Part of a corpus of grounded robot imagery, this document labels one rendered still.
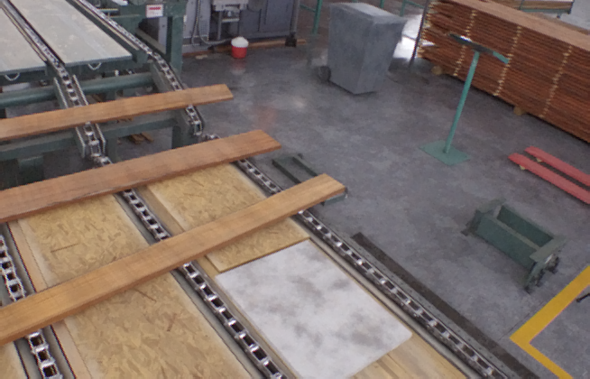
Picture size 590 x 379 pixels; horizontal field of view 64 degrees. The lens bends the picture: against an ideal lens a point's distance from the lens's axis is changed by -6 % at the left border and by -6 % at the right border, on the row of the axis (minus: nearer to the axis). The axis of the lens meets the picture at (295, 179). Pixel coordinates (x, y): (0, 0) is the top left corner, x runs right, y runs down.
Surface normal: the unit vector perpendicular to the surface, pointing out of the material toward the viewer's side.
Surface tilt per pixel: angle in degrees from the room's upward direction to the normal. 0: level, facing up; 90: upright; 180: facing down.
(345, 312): 0
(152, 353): 0
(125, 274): 0
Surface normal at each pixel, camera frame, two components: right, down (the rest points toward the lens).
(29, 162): 0.62, 0.49
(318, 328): 0.14, -0.84
